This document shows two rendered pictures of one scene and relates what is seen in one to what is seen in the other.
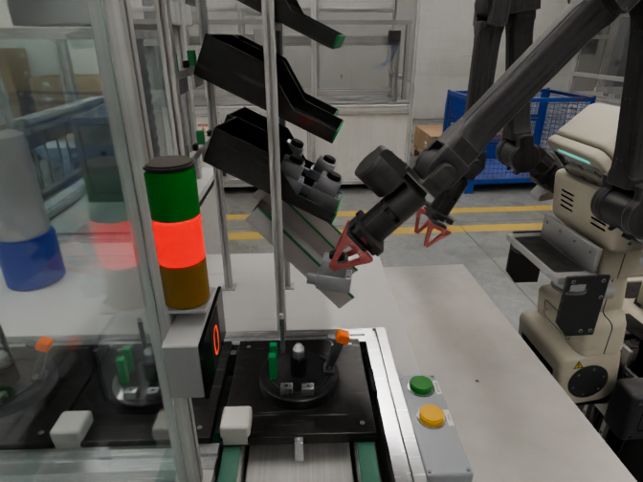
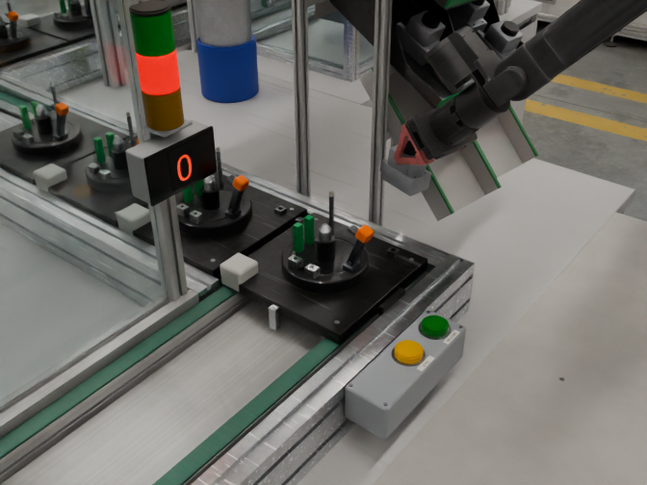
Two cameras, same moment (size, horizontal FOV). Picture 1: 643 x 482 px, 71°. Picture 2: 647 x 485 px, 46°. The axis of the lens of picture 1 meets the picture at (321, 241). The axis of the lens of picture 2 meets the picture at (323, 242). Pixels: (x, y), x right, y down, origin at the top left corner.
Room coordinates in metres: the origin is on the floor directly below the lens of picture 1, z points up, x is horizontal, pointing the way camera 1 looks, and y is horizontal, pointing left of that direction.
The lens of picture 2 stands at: (-0.14, -0.62, 1.70)
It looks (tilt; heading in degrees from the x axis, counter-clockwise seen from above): 34 degrees down; 41
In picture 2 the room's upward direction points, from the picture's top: straight up
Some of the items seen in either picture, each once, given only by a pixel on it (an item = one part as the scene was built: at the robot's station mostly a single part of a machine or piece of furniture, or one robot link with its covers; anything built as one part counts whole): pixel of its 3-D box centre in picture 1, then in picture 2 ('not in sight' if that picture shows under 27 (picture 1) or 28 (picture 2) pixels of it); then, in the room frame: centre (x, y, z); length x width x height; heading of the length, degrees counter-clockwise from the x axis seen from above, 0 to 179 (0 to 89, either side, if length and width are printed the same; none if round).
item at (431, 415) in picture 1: (431, 417); (408, 353); (0.55, -0.18, 0.96); 0.04 x 0.04 x 0.02
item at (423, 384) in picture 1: (421, 386); (434, 328); (0.62, -0.18, 0.96); 0.04 x 0.04 x 0.02
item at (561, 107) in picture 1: (508, 138); not in sight; (5.09, -2.10, 0.49); 1.26 x 0.87 x 0.98; 97
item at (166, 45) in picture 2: (171, 191); (153, 30); (0.43, 0.15, 1.38); 0.05 x 0.05 x 0.05
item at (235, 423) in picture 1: (236, 425); (239, 272); (0.53, 0.13, 0.97); 0.05 x 0.05 x 0.04; 2
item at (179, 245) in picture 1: (178, 236); (158, 69); (0.43, 0.15, 1.33); 0.05 x 0.05 x 0.05
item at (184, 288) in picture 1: (184, 278); (163, 105); (0.43, 0.15, 1.28); 0.05 x 0.05 x 0.05
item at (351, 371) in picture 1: (299, 384); (324, 270); (0.63, 0.04, 0.96); 0.24 x 0.24 x 0.02; 2
